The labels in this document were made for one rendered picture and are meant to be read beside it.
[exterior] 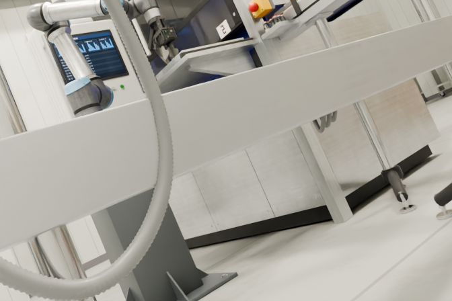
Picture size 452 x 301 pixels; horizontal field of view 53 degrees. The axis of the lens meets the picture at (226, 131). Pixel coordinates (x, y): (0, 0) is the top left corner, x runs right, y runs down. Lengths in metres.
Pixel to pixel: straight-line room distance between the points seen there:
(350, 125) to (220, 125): 1.55
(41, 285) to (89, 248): 5.04
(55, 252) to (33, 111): 5.23
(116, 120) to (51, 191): 0.13
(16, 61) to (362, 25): 4.39
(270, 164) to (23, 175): 1.71
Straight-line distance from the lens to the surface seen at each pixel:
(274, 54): 2.04
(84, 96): 1.98
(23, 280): 0.54
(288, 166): 2.10
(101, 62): 2.79
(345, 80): 0.94
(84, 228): 5.59
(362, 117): 1.96
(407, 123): 2.58
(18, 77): 5.92
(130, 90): 2.78
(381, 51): 1.08
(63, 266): 0.58
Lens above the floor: 0.41
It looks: 4 degrees up
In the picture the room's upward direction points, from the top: 24 degrees counter-clockwise
